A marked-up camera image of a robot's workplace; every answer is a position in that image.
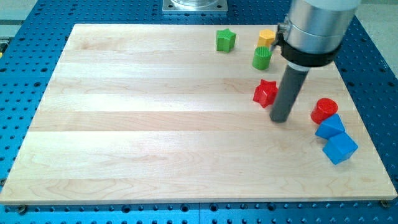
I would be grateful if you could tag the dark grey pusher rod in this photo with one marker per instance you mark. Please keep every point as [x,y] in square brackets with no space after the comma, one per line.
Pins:
[289,88]

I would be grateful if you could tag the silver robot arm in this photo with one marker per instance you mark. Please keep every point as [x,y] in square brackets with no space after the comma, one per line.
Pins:
[310,36]

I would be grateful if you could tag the red star block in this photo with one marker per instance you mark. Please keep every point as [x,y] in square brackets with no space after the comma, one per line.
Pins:
[265,93]

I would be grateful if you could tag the green star block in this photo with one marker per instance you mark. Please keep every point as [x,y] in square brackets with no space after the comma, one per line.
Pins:
[225,40]

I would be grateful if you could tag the green cylinder block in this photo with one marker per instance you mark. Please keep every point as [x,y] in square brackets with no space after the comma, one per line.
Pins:
[262,57]

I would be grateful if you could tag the red cylinder block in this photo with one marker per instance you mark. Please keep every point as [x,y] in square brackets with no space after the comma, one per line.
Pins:
[323,109]

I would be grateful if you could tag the yellow hexagon block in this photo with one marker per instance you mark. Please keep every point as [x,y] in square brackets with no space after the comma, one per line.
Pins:
[266,38]

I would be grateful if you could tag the blue triangle block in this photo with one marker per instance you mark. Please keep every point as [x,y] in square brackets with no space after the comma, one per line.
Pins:
[330,127]

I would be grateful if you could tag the blue cube block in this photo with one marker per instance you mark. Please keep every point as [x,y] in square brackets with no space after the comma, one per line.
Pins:
[340,148]

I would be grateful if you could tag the wooden board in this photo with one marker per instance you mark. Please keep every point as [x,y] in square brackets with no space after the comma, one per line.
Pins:
[154,114]

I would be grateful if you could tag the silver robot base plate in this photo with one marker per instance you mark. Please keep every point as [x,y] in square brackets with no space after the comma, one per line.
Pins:
[194,5]

